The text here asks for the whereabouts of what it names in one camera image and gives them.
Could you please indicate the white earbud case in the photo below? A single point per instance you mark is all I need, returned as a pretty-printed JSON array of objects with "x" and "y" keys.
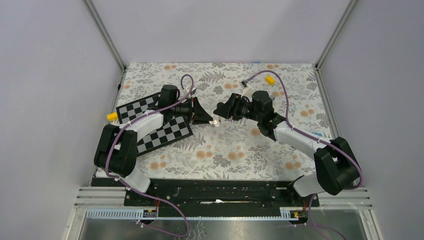
[{"x": 215, "y": 123}]

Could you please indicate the blue block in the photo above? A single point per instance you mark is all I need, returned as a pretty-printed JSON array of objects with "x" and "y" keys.
[{"x": 318, "y": 134}]

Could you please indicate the yellow block left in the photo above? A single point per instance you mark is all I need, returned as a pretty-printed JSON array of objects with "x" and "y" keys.
[{"x": 112, "y": 117}]

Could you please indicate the yellow block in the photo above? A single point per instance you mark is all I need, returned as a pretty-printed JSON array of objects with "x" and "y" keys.
[
  {"x": 112, "y": 117},
  {"x": 269, "y": 80}
]

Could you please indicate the black earbud charging case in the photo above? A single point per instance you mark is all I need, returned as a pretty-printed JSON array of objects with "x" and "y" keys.
[{"x": 219, "y": 105}]

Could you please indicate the black white checkerboard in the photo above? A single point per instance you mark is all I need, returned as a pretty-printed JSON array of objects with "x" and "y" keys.
[{"x": 174, "y": 130}]

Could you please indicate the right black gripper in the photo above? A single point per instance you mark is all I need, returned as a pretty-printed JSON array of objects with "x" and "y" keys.
[{"x": 231, "y": 107}]

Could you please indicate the floral table mat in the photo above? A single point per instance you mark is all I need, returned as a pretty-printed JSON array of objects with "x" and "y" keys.
[{"x": 235, "y": 150}]

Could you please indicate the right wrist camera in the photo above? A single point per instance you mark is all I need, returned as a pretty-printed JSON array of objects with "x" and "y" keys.
[{"x": 247, "y": 91}]

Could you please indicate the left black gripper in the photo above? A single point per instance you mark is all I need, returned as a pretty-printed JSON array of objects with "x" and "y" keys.
[{"x": 201, "y": 116}]

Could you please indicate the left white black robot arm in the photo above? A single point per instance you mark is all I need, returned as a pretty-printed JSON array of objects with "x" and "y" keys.
[{"x": 117, "y": 149}]

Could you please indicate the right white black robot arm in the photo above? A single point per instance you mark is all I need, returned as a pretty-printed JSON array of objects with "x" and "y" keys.
[{"x": 335, "y": 165}]

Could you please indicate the yellow block right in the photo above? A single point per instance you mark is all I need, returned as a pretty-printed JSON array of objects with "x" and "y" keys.
[{"x": 269, "y": 80}]

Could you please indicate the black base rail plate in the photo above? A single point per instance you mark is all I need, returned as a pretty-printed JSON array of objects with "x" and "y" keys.
[{"x": 229, "y": 198}]

